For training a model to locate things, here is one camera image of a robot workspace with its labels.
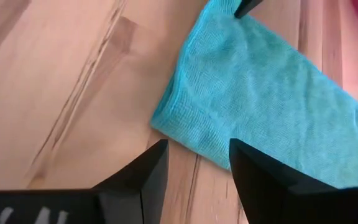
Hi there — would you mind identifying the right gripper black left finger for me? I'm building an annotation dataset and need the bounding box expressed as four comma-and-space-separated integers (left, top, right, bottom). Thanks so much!
92, 139, 170, 224

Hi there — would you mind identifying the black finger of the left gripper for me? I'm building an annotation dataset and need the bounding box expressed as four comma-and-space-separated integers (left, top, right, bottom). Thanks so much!
234, 0, 264, 19

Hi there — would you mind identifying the teal microfiber towel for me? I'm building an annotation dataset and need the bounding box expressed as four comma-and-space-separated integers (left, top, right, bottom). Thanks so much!
150, 0, 358, 190

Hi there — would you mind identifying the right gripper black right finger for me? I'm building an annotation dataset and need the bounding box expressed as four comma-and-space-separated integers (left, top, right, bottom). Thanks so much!
229, 138, 338, 224

